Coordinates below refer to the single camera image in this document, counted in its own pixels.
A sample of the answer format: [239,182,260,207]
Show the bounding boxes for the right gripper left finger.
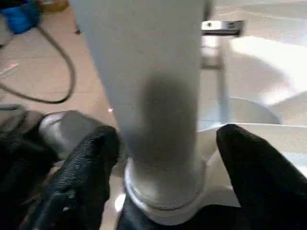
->
[21,126,121,230]

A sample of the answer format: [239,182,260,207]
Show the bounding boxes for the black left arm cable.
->
[0,24,78,105]

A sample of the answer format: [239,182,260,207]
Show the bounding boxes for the white plastic table leg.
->
[70,0,213,211]

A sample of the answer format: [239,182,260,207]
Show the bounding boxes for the white plastic table top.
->
[113,0,307,227]

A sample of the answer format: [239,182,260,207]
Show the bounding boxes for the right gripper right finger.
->
[215,123,307,230]

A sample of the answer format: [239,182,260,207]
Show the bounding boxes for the blue plastic bag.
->
[0,0,42,35]

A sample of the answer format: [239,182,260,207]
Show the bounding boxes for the black work mat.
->
[0,104,251,230]

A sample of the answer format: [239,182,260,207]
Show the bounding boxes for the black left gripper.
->
[200,0,245,70]

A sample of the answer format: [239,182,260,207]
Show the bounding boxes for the small labelled cardboard box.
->
[40,0,69,13]

